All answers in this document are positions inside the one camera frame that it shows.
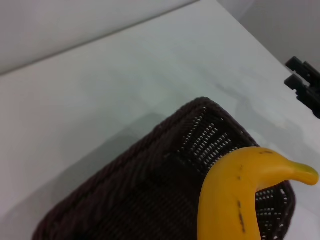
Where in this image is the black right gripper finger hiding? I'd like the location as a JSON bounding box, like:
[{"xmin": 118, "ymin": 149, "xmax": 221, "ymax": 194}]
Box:
[
  {"xmin": 285, "ymin": 56, "xmax": 320, "ymax": 87},
  {"xmin": 284, "ymin": 73, "xmax": 320, "ymax": 116}
]

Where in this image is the yellow banana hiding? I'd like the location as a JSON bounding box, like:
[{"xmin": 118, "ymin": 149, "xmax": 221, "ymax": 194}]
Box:
[{"xmin": 197, "ymin": 146, "xmax": 320, "ymax": 240}]

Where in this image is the dark brown woven basket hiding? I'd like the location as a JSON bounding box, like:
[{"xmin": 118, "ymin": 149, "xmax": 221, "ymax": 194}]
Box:
[{"xmin": 31, "ymin": 96, "xmax": 297, "ymax": 240}]

